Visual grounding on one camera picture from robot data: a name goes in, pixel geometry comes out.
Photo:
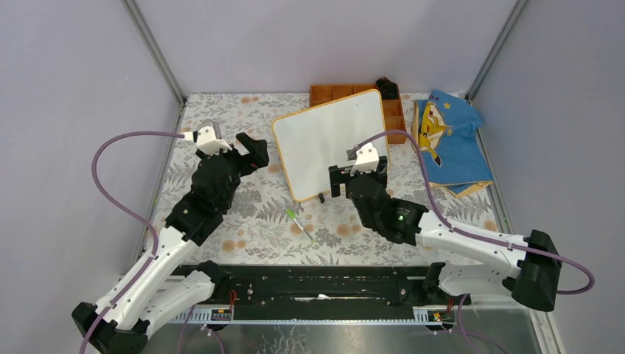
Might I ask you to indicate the yellow framed whiteboard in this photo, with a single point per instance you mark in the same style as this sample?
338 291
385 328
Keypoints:
311 140

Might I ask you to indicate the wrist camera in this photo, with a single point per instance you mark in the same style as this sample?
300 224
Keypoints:
207 142
366 159

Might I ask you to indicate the blue yellow cartoon bag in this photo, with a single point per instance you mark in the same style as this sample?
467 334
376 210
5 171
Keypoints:
445 128

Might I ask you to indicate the orange wooden compartment tray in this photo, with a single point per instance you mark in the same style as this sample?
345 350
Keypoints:
392 109

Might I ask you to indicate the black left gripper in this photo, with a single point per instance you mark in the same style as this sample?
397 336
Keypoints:
258 156

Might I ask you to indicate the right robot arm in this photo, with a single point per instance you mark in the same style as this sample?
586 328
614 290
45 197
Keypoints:
515 265

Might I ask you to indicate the floral table mat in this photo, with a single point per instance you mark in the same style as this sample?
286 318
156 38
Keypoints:
257 229

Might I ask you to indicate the green white marker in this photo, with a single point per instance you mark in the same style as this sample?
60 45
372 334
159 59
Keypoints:
291 214

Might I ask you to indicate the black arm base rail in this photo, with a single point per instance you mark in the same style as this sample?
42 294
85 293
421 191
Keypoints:
328 293

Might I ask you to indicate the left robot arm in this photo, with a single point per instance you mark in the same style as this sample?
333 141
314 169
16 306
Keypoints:
123 320

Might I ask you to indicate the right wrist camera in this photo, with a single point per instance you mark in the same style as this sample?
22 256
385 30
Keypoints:
366 159

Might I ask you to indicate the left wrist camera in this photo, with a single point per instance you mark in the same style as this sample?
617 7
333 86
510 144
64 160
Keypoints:
207 142

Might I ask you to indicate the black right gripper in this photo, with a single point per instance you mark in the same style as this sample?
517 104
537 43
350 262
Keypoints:
338 175

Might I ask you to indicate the black object in tray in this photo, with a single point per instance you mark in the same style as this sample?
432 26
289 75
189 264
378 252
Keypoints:
388 89

